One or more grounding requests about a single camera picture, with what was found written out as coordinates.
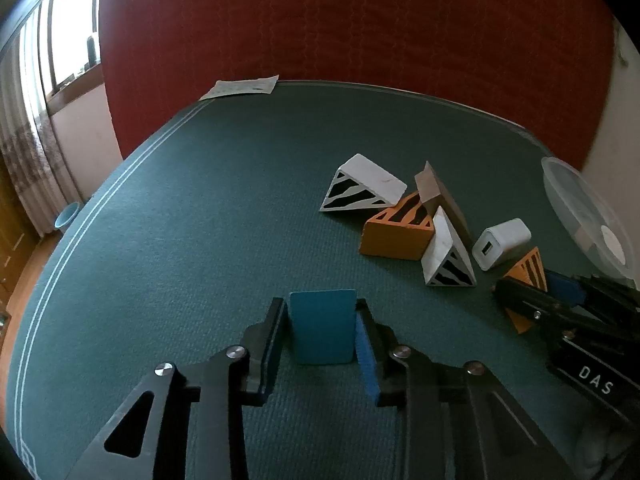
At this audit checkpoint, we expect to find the white paper sheet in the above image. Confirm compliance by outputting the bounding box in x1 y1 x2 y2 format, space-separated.
199 75 280 102

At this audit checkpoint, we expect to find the clear plastic bowl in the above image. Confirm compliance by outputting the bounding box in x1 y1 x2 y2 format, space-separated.
541 156 640 281

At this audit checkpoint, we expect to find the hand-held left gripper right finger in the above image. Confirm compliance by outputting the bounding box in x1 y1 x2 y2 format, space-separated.
354 299 561 480

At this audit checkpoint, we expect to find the large orange tiger-striped wedge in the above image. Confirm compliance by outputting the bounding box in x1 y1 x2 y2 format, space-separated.
359 191 436 262

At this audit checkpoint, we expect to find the red cloth backdrop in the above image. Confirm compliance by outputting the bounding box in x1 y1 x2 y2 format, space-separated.
97 0 617 171

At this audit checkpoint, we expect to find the small orange tiger-striped wedge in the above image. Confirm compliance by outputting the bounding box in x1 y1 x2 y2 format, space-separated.
502 246 549 335

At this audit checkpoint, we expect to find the blue rectangular block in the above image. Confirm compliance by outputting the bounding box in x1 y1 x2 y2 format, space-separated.
289 290 358 366

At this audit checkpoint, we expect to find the brown wedge block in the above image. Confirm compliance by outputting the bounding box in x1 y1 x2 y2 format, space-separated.
414 161 473 251

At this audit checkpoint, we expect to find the patterned beige curtain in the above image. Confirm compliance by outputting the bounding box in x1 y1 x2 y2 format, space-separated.
0 15 83 236

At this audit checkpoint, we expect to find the blue bin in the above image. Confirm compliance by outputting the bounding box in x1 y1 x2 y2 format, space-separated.
54 202 83 231

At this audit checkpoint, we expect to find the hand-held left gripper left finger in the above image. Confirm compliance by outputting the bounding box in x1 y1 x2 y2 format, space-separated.
65 298 288 480

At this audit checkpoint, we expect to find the window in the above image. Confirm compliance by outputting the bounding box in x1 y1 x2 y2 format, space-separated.
30 0 106 101

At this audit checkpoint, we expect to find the large white zebra-striped wedge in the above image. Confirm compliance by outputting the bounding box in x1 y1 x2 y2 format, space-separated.
319 154 408 216

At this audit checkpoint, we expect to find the small white zebra-striped wedge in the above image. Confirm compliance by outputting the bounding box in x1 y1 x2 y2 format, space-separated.
421 206 477 287

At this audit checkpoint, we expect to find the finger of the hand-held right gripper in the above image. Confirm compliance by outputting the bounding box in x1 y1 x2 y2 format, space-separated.
495 279 581 341
547 270 640 321

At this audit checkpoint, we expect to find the white charger cube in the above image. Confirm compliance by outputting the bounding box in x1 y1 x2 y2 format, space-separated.
472 218 532 271

